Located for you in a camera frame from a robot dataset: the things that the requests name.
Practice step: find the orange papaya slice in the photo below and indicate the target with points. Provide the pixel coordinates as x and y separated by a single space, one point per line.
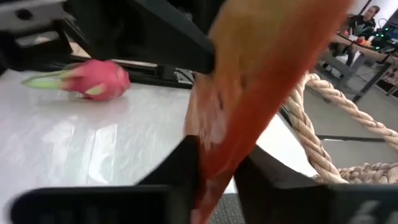
258 77

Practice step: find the grey table mat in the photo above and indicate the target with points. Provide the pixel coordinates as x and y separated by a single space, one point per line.
228 211

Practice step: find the person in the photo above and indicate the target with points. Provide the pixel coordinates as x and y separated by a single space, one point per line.
362 23

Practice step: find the black electronics with green lights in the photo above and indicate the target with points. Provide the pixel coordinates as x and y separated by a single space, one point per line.
385 39

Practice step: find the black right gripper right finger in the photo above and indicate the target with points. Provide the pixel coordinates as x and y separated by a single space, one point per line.
295 202

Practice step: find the background work table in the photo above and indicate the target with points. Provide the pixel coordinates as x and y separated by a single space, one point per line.
367 51

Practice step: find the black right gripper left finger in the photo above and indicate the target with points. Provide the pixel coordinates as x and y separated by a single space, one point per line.
124 205

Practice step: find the pink dragon fruit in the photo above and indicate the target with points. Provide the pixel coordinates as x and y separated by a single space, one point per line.
99 79

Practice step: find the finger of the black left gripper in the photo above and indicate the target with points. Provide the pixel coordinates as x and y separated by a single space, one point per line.
140 31

